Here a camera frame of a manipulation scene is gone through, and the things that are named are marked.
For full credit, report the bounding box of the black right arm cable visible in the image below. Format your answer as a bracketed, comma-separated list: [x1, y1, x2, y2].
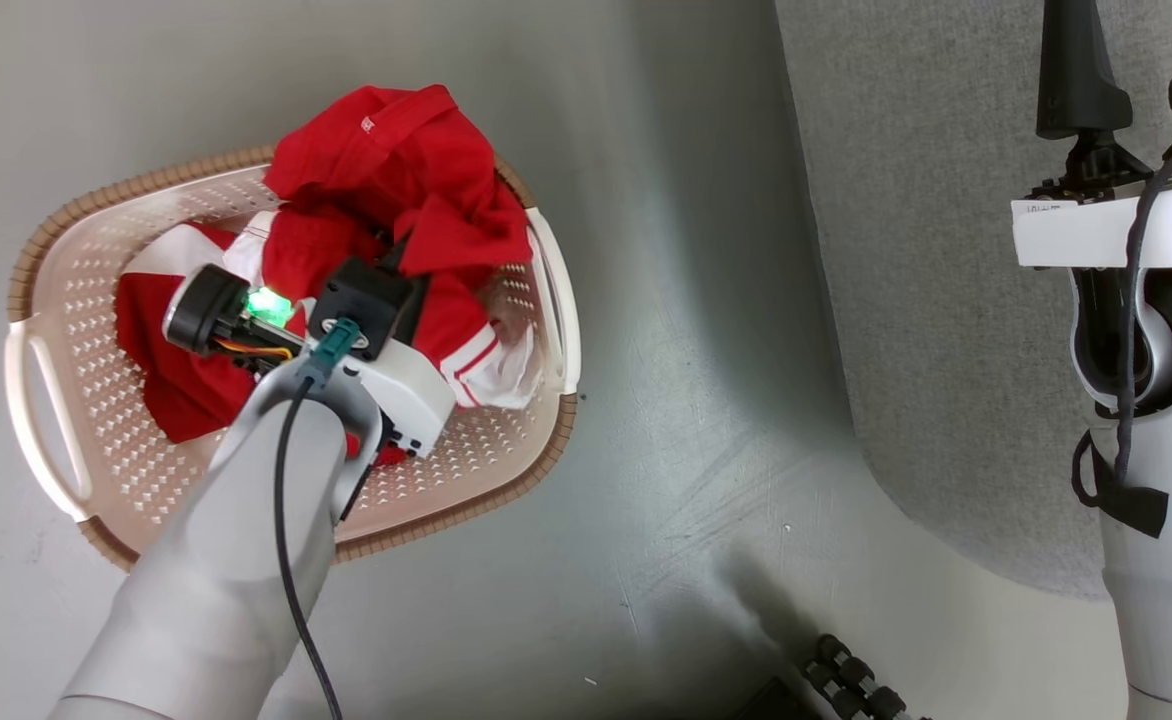
[1071, 145, 1172, 541]

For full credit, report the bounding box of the grey fabric sofa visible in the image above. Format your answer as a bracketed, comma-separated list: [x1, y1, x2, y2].
[774, 0, 1172, 603]

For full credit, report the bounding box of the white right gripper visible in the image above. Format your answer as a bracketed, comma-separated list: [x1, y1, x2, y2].
[1011, 0, 1172, 269]

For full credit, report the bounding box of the beige perforated laundry basket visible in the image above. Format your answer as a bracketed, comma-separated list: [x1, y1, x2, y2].
[3, 145, 583, 573]

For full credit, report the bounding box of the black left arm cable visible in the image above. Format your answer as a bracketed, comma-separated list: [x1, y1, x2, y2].
[273, 318, 363, 720]

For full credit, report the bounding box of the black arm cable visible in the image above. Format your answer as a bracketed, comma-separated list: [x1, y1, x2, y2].
[273, 318, 363, 720]
[1071, 145, 1172, 541]

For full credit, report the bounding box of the red and white garment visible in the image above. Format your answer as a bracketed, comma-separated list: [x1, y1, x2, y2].
[114, 84, 545, 467]

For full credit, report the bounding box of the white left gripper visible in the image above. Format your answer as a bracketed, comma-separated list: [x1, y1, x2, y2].
[163, 232, 458, 458]

